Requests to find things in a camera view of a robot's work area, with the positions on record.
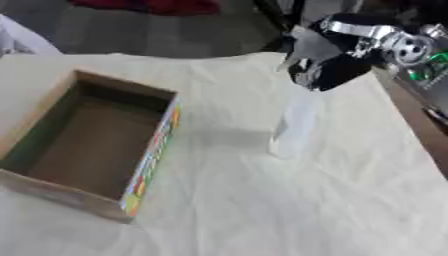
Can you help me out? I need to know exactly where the clear plastic bottle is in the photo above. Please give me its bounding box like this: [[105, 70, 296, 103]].
[[267, 25, 347, 160]]

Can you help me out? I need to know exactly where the white chair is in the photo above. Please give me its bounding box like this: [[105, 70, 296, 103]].
[[0, 13, 65, 58]]

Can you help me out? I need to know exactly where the black tripod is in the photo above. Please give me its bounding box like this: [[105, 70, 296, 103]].
[[250, 0, 308, 53]]

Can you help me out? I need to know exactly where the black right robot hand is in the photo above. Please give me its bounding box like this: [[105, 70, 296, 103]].
[[287, 13, 412, 93]]

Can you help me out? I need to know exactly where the open cardboard box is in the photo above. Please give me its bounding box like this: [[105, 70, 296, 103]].
[[0, 69, 182, 224]]

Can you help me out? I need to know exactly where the red cloth bag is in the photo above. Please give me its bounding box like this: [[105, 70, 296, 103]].
[[68, 0, 224, 16]]

